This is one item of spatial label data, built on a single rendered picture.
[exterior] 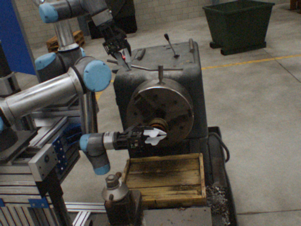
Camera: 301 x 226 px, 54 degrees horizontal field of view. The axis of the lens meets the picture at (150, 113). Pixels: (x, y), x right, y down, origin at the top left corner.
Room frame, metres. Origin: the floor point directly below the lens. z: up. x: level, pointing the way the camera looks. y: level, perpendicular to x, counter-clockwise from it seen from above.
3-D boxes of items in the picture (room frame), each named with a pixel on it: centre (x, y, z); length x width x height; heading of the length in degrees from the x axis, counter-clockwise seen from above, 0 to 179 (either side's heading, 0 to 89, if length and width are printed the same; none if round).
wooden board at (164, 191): (1.04, 0.00, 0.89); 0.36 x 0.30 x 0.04; 79
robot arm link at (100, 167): (1.14, 0.26, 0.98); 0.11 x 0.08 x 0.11; 24
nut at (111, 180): (0.72, 0.14, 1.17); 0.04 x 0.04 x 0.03
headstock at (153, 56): (1.68, -0.10, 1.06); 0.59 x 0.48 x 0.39; 169
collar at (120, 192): (0.72, 0.14, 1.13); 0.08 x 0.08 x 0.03
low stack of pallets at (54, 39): (9.30, 2.12, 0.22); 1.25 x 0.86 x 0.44; 174
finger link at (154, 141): (1.06, 0.00, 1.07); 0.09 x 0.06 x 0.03; 78
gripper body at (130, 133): (1.08, 0.10, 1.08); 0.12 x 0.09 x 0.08; 78
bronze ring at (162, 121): (1.14, -0.02, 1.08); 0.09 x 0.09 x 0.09; 79
